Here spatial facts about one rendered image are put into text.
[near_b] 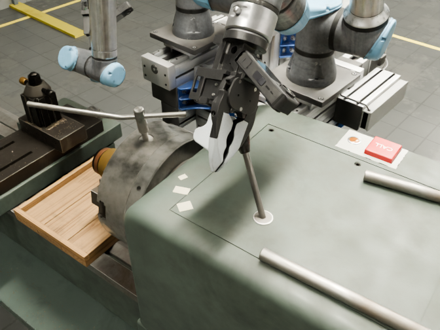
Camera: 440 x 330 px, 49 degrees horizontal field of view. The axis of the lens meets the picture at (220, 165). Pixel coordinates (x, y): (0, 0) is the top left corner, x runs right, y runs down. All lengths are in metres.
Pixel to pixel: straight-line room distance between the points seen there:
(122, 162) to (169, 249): 0.28
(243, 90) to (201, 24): 1.00
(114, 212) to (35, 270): 0.77
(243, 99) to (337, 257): 0.30
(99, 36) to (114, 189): 0.54
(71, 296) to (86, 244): 0.38
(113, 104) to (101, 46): 2.18
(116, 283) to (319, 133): 0.63
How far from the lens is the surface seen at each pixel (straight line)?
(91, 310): 1.66
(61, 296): 1.72
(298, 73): 1.44
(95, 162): 1.28
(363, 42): 1.34
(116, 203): 1.08
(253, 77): 0.71
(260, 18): 0.74
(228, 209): 0.88
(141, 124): 1.05
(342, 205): 0.92
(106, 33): 1.45
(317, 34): 1.39
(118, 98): 3.69
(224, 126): 0.72
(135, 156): 1.07
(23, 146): 1.62
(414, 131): 3.51
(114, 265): 1.33
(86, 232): 1.40
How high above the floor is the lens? 1.87
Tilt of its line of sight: 39 degrees down
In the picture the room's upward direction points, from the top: straight up
